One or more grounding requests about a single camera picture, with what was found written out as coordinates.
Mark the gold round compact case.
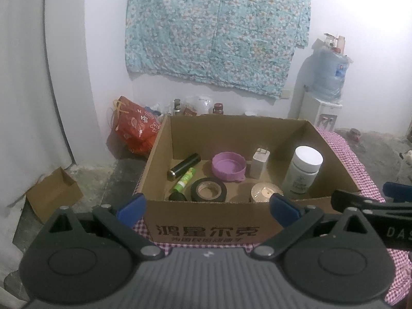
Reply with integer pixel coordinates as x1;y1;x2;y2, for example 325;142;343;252
250;182;284;203

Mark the white supplement bottle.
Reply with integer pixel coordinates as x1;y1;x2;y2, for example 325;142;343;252
281;146;323;198

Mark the green dropper bottle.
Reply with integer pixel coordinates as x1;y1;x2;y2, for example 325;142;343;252
168;191;187;202

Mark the white power adapter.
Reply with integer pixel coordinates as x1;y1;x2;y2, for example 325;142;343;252
249;147;270;179

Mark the green lip balm tube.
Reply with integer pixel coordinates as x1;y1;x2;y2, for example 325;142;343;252
173;167;195;193

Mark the black electrical tape roll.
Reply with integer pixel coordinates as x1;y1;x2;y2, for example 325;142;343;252
191;177;227;202

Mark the black cylindrical tube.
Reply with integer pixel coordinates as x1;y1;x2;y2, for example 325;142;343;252
168;153;201;180

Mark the small cardboard box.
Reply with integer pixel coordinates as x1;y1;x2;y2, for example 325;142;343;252
26;167;83;224

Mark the red jar on floor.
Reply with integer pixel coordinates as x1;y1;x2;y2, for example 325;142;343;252
348;128;361;142

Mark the large cardboard box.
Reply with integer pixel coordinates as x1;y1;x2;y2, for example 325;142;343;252
138;114;363;248

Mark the red plastic bag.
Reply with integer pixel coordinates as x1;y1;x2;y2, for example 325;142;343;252
113;96;161;158

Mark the white water dispenser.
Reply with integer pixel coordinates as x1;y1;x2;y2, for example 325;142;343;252
299;92;342;131

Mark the dark glass jar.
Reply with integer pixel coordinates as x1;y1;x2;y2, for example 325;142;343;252
173;98;182;116

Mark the red lidded jar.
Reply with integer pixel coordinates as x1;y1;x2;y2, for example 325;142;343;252
212;102;224;114

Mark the clear plastic bag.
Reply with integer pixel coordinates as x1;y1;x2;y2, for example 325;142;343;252
184;95;213;116

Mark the blue floral curtain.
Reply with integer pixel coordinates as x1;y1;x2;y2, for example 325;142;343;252
125;0;311;99

